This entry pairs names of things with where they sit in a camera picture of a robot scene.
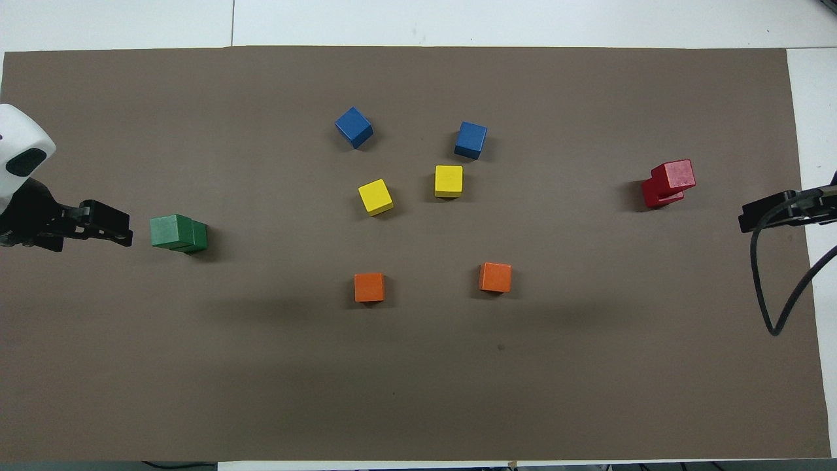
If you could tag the blue wooden cube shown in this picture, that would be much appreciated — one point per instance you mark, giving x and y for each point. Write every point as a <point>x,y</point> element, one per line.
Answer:
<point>471,140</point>
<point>354,127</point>

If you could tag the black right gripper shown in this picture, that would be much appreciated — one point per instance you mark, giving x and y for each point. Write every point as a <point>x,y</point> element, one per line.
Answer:
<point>814,204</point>

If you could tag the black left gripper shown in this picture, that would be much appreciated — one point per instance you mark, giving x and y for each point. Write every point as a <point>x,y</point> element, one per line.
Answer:
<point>33,219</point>

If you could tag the yellow wooden cube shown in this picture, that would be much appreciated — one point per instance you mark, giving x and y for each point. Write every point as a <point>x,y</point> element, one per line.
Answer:
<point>376,197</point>
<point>448,181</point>

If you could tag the brown paper mat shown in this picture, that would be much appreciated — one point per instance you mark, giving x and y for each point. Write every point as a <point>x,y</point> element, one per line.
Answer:
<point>418,379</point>

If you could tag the red wooden cube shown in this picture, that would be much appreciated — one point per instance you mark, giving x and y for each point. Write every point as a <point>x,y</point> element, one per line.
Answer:
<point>673,176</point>
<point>649,195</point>

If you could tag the green wooden cube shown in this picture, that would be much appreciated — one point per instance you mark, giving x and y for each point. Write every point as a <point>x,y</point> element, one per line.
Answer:
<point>197,237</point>
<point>169,230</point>

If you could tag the orange wooden cube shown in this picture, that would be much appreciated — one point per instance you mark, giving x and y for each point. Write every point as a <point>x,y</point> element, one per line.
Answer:
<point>495,277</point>
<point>369,287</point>

